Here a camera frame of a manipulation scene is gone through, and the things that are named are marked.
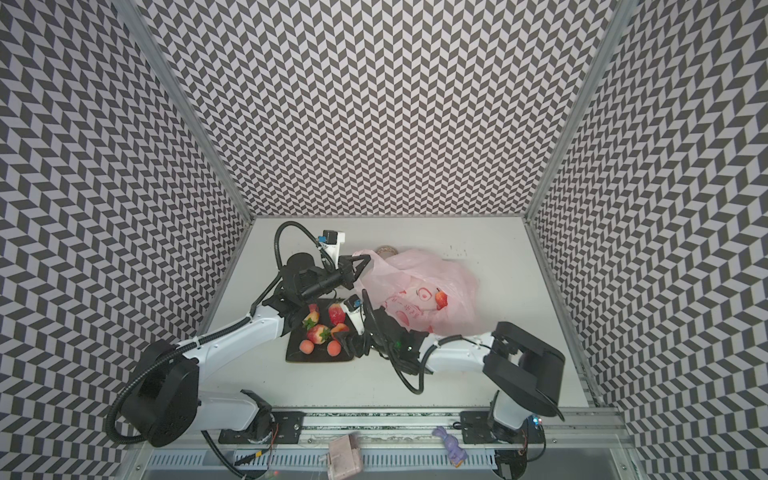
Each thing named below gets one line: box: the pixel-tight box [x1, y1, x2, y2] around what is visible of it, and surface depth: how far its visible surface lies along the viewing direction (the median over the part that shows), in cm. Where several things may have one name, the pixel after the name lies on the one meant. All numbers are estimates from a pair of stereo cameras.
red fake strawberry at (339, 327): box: [330, 323, 349, 340], surface depth 86 cm
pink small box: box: [327, 432, 363, 480], surface depth 66 cm
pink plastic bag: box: [353, 249, 482, 335], surface depth 86 cm
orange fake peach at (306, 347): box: [299, 339, 314, 355], surface depth 84 cm
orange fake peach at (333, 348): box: [326, 340, 342, 357], surface depth 84 cm
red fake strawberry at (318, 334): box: [306, 324, 332, 345], surface depth 85 cm
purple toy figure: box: [432, 426, 469, 468], surface depth 70 cm
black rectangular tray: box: [286, 300, 352, 362], surface depth 84 cm
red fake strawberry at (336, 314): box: [328, 303, 347, 326], surface depth 90 cm
